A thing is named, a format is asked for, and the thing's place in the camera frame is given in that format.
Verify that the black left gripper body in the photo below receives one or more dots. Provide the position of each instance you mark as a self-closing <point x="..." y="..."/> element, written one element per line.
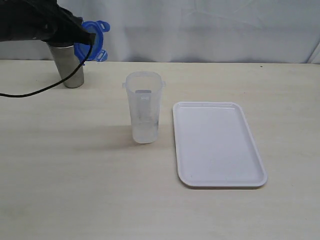
<point x="44" y="20"/>

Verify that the tall clear plastic container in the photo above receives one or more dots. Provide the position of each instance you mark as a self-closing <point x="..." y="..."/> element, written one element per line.
<point x="144" y="93"/>

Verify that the blue plastic lid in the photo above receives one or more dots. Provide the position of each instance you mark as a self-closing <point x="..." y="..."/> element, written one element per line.
<point x="97" y="54"/>

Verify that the white rectangular plastic tray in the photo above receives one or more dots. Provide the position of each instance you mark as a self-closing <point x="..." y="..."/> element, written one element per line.
<point x="215" y="147"/>

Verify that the stainless steel tumbler cup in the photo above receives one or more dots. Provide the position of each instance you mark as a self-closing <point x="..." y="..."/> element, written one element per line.
<point x="66" y="62"/>

